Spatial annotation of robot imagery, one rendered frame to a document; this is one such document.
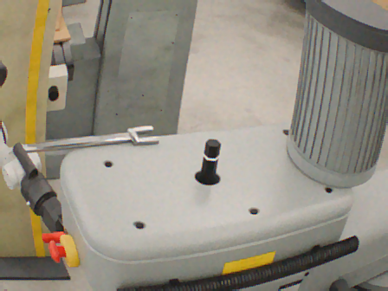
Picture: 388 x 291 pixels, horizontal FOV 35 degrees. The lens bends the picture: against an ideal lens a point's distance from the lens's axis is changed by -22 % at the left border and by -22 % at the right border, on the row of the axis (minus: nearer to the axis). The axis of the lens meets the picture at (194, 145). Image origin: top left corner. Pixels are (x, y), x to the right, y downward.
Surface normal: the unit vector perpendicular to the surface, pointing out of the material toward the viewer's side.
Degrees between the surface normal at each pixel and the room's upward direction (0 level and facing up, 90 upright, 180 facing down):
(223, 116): 0
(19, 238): 90
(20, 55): 90
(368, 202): 0
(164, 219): 0
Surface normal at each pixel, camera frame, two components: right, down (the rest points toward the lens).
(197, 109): 0.13, -0.82
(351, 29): -0.43, 0.46
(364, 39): -0.15, 0.54
